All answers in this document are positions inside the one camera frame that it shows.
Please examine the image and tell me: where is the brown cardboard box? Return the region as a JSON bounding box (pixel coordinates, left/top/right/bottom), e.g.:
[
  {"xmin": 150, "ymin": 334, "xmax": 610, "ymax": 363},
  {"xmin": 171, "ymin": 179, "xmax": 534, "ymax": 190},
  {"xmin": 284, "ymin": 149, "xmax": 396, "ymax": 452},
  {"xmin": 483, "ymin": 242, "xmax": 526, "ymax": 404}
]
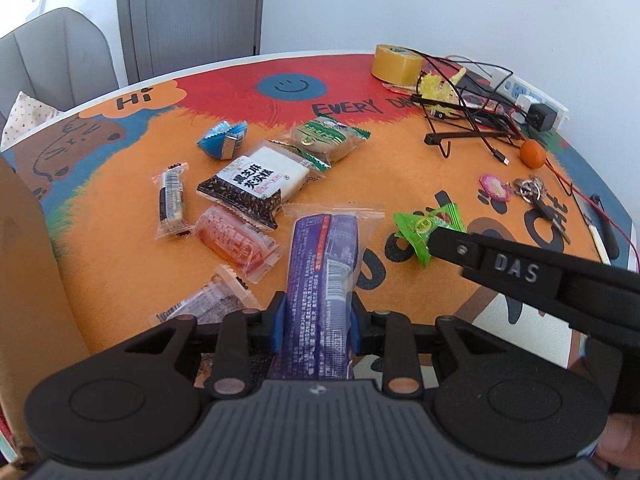
[{"xmin": 1, "ymin": 160, "xmax": 89, "ymax": 479}]

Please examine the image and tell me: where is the spotted white cushion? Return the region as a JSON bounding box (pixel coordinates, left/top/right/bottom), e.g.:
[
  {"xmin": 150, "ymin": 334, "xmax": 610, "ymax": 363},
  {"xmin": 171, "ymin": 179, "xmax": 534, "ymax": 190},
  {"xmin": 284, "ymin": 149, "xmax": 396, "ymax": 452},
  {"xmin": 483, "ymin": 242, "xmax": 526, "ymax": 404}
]
[{"xmin": 1, "ymin": 91, "xmax": 61, "ymax": 151}]

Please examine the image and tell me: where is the purple long snack packet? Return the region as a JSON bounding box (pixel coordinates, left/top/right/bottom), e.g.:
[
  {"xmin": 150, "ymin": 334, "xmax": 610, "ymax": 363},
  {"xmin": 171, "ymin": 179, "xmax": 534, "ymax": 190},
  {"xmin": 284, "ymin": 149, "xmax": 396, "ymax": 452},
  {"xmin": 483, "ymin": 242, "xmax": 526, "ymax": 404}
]
[{"xmin": 270, "ymin": 204, "xmax": 385, "ymax": 380}]

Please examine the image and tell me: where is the colourful cartoon table mat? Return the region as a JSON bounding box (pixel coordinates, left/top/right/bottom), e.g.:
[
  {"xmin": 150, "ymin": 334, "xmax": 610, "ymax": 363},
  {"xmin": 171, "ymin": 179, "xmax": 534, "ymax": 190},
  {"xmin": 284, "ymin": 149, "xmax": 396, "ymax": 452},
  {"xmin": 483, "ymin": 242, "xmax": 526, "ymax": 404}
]
[{"xmin": 2, "ymin": 53, "xmax": 633, "ymax": 361}]

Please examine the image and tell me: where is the black white cake packet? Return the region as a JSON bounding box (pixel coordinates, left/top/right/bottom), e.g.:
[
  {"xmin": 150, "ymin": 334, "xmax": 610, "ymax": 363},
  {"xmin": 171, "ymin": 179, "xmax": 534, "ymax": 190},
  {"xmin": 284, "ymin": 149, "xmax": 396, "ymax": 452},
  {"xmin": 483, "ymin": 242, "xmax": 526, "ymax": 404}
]
[{"xmin": 196, "ymin": 141, "xmax": 331, "ymax": 230}]

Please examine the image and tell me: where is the black pen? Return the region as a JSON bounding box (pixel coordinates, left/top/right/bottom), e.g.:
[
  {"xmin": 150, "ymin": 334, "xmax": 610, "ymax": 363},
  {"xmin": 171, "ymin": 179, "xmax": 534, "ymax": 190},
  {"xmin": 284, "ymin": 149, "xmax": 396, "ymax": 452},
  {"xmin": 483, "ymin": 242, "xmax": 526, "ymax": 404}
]
[{"xmin": 590, "ymin": 194, "xmax": 620, "ymax": 260}]

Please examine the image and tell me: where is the grey upholstered chair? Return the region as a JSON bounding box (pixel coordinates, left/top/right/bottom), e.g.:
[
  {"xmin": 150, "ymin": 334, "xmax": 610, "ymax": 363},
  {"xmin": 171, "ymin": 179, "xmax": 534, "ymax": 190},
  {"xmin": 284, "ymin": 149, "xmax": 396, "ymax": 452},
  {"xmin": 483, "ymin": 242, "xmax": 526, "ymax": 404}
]
[{"xmin": 0, "ymin": 8, "xmax": 118, "ymax": 122}]

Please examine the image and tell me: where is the right hand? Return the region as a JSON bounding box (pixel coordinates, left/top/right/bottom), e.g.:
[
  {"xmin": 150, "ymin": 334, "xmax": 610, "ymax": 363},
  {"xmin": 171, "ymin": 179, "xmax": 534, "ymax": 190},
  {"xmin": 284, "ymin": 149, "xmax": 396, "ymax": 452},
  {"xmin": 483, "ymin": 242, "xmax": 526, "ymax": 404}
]
[{"xmin": 569, "ymin": 331, "xmax": 640, "ymax": 470}]

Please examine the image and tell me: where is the pink round keychain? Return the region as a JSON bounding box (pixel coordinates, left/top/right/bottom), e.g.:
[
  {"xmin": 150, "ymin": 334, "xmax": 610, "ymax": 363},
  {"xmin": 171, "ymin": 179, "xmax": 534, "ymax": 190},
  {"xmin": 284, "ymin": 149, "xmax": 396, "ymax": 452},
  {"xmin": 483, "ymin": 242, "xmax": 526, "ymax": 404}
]
[{"xmin": 478, "ymin": 174, "xmax": 512, "ymax": 203}]

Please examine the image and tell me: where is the yellow tape roll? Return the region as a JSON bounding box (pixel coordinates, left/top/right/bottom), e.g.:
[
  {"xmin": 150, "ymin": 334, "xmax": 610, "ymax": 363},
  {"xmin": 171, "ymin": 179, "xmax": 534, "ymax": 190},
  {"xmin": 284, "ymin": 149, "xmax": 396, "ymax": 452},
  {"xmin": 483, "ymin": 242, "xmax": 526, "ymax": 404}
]
[{"xmin": 371, "ymin": 44, "xmax": 423, "ymax": 87}]

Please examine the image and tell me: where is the black phone stand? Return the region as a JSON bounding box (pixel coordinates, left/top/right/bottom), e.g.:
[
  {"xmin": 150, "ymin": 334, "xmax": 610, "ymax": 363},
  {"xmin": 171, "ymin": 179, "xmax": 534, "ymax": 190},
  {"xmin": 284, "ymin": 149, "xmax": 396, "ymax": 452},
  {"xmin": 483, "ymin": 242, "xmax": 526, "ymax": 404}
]
[{"xmin": 423, "ymin": 130, "xmax": 520, "ymax": 165}]

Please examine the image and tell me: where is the red thin wire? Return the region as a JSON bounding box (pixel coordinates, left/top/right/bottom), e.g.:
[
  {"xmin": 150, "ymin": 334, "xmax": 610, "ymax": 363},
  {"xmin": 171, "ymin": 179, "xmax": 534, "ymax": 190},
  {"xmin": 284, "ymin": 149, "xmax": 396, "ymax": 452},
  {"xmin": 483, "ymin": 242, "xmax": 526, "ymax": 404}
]
[{"xmin": 544, "ymin": 156, "xmax": 640, "ymax": 273}]

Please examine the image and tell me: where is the green round biscuit packet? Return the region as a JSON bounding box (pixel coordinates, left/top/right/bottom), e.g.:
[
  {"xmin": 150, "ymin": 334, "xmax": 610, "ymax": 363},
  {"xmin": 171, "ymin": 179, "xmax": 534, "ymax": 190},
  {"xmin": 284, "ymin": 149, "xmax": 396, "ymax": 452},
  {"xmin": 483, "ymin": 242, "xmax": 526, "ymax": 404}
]
[{"xmin": 288, "ymin": 115, "xmax": 371, "ymax": 165}]

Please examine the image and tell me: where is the orange tangerine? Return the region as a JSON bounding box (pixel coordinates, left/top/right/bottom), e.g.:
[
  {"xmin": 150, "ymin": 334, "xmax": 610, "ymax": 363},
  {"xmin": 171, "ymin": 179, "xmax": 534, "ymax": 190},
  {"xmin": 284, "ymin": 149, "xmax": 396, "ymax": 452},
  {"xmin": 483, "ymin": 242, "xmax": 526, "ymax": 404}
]
[{"xmin": 520, "ymin": 139, "xmax": 547, "ymax": 169}]

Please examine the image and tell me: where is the yellow plastic toy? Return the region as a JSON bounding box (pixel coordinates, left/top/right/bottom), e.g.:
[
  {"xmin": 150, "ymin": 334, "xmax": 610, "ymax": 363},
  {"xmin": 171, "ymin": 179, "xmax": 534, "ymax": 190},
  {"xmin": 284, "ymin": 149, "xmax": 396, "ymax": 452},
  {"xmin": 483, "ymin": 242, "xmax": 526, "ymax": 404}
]
[{"xmin": 416, "ymin": 68, "xmax": 466, "ymax": 104}]

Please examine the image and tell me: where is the white power strip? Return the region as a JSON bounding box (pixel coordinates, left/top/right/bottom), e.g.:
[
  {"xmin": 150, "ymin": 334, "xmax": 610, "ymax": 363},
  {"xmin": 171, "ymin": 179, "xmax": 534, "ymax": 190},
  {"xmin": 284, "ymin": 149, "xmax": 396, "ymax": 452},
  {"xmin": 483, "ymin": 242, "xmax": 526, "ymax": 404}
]
[{"xmin": 489, "ymin": 67, "xmax": 568, "ymax": 131}]

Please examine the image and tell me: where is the grey door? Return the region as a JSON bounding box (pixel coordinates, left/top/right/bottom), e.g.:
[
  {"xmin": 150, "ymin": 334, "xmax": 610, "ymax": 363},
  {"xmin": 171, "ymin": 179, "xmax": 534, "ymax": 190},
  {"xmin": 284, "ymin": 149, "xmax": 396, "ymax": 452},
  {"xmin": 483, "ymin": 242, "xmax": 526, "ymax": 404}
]
[{"xmin": 116, "ymin": 0, "xmax": 264, "ymax": 82}]

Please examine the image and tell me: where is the black usb cable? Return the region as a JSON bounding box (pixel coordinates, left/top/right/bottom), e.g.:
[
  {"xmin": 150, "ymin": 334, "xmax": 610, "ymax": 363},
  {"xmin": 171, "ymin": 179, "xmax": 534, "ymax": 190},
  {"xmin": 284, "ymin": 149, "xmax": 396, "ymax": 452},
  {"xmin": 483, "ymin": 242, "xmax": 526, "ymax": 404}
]
[{"xmin": 409, "ymin": 48, "xmax": 532, "ymax": 166}]

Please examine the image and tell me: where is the metal key bunch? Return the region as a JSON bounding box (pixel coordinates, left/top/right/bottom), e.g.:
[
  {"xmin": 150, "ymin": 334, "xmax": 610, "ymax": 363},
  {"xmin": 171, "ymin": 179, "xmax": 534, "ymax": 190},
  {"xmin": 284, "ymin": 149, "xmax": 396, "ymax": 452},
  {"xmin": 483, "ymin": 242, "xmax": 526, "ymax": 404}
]
[{"xmin": 512, "ymin": 176, "xmax": 570, "ymax": 244}]

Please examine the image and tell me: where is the black white wafer bar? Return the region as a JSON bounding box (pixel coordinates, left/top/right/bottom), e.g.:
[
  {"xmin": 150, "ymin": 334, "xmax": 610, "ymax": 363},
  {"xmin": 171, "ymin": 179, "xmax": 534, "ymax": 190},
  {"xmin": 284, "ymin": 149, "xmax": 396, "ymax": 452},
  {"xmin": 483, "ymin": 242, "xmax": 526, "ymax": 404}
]
[{"xmin": 152, "ymin": 162, "xmax": 192, "ymax": 240}]

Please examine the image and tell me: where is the black charger plug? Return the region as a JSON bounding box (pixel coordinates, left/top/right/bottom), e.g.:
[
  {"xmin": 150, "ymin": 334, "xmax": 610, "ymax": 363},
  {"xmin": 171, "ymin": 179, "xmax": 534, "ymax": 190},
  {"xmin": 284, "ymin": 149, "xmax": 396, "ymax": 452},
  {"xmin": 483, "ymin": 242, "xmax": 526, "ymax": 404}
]
[{"xmin": 526, "ymin": 103, "xmax": 558, "ymax": 132}]

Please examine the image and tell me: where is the dark brown snack packet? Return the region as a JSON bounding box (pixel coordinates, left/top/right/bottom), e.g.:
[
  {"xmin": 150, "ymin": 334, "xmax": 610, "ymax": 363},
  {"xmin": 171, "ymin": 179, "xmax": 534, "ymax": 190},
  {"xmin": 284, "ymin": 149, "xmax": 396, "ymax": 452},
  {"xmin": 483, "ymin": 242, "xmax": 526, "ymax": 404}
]
[{"xmin": 149, "ymin": 264, "xmax": 262, "ymax": 326}]

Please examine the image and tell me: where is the blue triangular snack packet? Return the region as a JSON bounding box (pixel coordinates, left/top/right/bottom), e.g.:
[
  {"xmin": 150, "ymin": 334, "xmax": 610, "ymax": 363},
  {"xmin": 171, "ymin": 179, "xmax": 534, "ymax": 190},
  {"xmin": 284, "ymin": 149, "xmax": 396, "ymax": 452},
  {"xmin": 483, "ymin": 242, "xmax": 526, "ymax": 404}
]
[{"xmin": 196, "ymin": 120, "xmax": 248, "ymax": 160}]

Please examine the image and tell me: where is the green candy wrapper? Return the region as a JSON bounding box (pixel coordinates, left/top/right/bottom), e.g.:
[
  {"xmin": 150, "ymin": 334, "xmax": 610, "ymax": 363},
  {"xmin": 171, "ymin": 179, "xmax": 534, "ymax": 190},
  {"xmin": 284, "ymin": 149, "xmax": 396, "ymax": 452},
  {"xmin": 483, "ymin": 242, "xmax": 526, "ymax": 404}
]
[{"xmin": 393, "ymin": 204, "xmax": 466, "ymax": 268}]

